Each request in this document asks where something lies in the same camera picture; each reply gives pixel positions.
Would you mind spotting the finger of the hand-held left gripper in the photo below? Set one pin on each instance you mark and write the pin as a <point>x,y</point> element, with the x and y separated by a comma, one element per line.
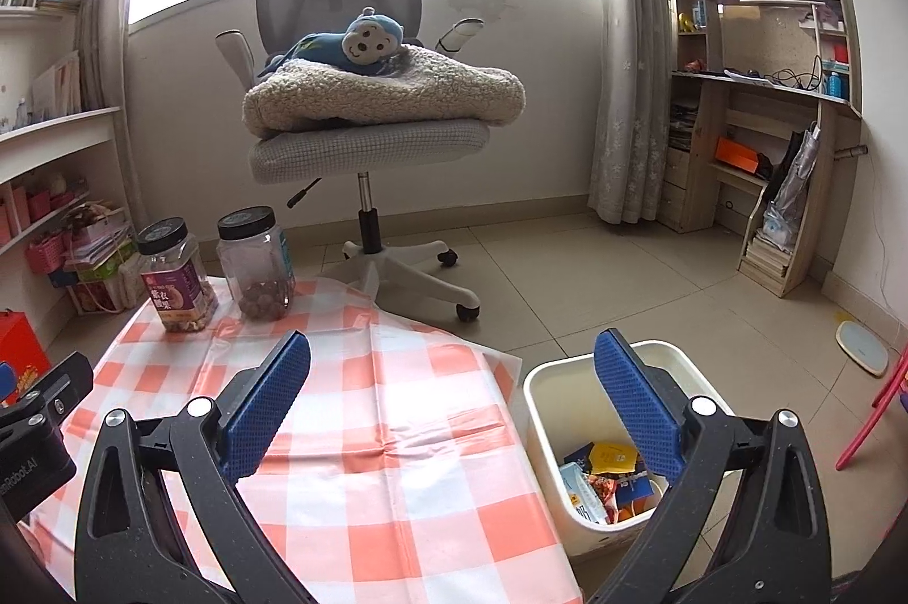
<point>6,382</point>
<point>67,377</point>

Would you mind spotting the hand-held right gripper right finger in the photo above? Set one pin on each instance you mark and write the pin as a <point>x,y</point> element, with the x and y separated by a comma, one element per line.
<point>638,405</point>

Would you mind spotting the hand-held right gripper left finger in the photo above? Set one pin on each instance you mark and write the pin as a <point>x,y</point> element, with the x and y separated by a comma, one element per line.
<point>266,412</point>

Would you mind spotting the yellow snack packet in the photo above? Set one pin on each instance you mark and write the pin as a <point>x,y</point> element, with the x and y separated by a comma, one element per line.
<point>613,455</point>

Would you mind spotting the long blue carton box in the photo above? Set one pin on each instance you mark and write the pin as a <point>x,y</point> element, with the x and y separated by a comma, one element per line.
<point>635,487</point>

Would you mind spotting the white plastic waste bin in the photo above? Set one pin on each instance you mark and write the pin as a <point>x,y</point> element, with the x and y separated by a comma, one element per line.
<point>553,434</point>

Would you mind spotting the small white blue box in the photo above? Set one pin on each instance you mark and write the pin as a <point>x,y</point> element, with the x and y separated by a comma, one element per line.
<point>582,497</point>

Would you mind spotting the red gift box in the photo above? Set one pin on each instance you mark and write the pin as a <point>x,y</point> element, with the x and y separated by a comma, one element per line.
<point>21,348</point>

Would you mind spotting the pink basket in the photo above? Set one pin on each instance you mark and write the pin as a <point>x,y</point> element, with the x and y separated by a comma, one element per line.
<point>49,255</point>

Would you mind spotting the orange white checked tablecloth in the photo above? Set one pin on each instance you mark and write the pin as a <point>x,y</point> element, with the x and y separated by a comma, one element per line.
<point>397,405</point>

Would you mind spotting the purple label nut jar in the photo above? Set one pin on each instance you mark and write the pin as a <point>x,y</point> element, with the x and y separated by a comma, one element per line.
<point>174,292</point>

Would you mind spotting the clear jar with black lid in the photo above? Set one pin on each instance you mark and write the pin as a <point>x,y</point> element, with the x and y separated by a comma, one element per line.
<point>255,270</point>

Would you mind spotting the white bathroom scale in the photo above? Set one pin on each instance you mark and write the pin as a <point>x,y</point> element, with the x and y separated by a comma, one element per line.
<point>862,348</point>

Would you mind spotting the red chair leg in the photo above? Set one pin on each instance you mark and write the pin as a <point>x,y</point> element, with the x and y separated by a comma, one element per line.
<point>872,419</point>

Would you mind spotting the white bookshelf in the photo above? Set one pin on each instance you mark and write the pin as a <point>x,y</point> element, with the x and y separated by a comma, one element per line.
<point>64,132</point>

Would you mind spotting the orange flat box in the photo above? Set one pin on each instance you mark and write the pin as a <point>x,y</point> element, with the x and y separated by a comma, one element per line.
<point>734,153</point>

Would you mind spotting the silver folded umbrella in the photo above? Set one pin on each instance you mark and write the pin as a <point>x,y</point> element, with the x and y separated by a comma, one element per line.
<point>794,178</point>

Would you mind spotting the grey office chair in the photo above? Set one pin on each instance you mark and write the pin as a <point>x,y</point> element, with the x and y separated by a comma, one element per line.
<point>369,150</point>

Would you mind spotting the beige lace curtain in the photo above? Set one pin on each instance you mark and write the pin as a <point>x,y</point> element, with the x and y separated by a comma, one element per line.
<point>631,79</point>

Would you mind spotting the cream fleece blanket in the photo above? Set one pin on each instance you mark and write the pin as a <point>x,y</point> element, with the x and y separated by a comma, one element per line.
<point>397,89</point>

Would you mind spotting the blue container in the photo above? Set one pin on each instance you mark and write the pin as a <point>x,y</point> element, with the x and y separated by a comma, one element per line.
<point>837,86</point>

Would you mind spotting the blue monkey plush toy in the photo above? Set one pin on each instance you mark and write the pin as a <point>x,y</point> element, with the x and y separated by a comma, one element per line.
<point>369,43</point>

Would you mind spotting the wooden desk with shelves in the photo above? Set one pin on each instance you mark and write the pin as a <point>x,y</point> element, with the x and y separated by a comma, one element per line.
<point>766,43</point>

